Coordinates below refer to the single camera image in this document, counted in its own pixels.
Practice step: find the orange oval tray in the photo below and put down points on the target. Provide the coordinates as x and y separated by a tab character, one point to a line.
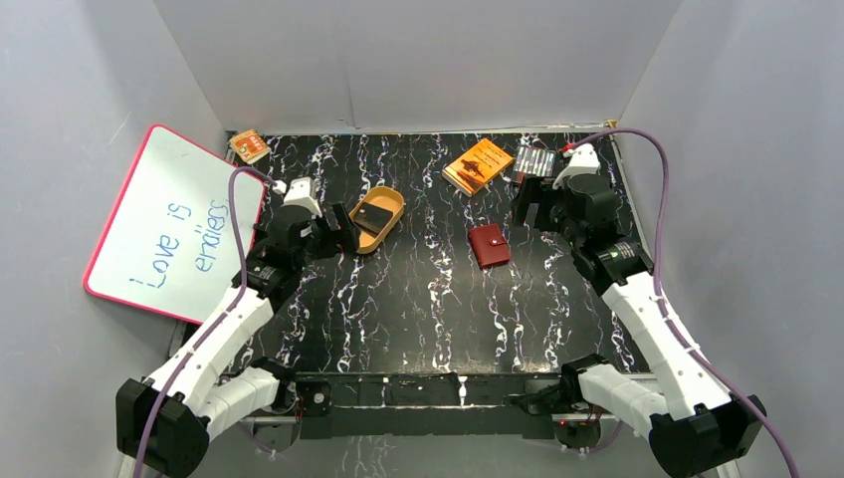
387	198

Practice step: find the red card holder wallet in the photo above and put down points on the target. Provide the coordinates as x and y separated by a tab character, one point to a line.
489	245

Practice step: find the small orange card box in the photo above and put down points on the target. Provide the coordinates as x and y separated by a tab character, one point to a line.
249	146

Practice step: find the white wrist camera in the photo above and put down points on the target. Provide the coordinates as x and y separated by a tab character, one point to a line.
299	192
582	159

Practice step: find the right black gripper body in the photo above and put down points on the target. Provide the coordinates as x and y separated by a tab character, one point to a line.
551	209

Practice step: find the orange book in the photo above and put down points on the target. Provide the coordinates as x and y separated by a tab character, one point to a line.
477	167

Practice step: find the pink framed whiteboard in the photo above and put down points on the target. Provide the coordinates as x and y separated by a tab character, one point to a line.
168	246

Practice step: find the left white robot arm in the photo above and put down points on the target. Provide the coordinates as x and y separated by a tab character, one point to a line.
167	421

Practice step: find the pack of coloured markers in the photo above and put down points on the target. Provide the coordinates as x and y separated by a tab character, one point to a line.
533	161

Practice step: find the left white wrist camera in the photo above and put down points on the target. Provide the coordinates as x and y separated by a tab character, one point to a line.
299	192

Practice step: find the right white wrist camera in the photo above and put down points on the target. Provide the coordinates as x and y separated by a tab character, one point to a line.
582	159

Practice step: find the stack of black credit cards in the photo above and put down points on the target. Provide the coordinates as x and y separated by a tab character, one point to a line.
371	218

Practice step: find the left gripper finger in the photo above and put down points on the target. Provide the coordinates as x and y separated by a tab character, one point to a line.
341	215
341	237

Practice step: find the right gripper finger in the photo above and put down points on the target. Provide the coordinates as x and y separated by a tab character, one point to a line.
520	206
532	189

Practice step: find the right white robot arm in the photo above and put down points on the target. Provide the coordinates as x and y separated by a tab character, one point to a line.
692	422

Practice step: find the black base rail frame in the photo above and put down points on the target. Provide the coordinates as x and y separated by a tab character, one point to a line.
422	402

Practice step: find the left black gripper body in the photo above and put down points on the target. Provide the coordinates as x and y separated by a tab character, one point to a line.
332	228

